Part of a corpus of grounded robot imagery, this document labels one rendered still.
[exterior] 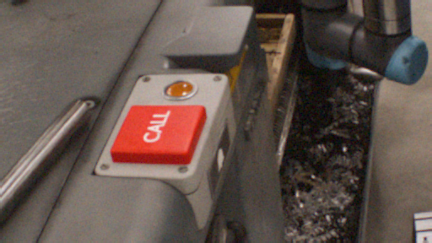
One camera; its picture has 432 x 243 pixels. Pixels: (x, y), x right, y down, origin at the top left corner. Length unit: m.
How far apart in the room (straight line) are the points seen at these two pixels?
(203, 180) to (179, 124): 0.04
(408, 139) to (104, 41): 2.01
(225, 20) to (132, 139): 0.20
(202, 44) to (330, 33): 0.54
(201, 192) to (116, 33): 0.23
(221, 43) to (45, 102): 0.16
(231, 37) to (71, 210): 0.25
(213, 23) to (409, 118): 2.08
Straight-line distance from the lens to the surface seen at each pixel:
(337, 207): 1.62
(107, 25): 0.84
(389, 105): 2.91
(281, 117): 1.49
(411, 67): 1.23
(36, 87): 0.77
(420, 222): 2.10
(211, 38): 0.78
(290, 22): 1.53
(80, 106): 0.68
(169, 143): 0.63
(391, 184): 2.57
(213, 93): 0.70
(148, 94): 0.71
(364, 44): 1.26
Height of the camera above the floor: 1.63
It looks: 34 degrees down
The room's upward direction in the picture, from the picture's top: 10 degrees counter-clockwise
